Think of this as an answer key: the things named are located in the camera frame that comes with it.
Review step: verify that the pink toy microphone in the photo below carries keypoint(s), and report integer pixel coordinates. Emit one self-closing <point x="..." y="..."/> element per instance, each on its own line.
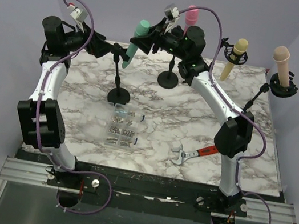
<point x="191" y="18"/>

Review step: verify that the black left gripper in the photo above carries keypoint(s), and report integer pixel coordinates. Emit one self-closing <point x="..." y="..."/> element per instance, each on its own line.
<point x="97" y="45"/>

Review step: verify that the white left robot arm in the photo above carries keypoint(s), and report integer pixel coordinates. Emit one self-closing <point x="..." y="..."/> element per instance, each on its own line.
<point x="40" y="118"/>

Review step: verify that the black shock-mount stand, right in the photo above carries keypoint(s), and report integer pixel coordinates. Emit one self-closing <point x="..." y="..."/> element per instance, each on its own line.
<point x="276" y="88"/>

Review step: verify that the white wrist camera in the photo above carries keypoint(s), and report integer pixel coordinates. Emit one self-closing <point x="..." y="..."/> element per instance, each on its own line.
<point x="172" y="12"/>
<point x="78" y="15"/>

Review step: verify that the beige toy microphone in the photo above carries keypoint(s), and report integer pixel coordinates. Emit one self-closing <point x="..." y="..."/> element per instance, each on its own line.
<point x="281" y="56"/>

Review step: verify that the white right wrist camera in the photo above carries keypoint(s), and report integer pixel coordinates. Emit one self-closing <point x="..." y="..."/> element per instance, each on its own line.
<point x="172" y="12"/>

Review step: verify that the red-handled adjustable wrench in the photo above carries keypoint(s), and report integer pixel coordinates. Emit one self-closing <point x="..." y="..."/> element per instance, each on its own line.
<point x="183" y="156"/>

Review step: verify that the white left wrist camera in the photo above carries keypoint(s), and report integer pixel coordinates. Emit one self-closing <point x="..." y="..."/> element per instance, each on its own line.
<point x="78" y="15"/>

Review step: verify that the clear plastic screw box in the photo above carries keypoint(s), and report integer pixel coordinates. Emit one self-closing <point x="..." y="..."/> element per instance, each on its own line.
<point x="123" y="127"/>

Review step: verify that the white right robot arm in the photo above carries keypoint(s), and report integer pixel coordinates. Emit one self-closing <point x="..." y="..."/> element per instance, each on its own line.
<point x="235" y="126"/>

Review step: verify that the aluminium mounting rail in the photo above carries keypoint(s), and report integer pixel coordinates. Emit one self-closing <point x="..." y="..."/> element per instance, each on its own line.
<point x="41" y="174"/>

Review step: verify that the yellow toy microphone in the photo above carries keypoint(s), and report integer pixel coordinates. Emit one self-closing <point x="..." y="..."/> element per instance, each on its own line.
<point x="241" y="46"/>

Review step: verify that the black round-base stand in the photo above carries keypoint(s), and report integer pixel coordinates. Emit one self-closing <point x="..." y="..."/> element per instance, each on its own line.
<point x="168" y="79"/>
<point x="118" y="95"/>

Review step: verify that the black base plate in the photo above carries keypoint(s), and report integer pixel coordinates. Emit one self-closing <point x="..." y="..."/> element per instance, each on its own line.
<point x="107" y="198"/>

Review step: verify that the black tripod shock-mount stand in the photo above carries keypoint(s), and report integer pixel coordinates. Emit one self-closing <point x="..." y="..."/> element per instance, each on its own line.
<point x="231" y="54"/>

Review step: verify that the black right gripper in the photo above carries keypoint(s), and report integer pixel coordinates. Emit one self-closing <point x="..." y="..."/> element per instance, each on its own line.
<point x="145" y="43"/>

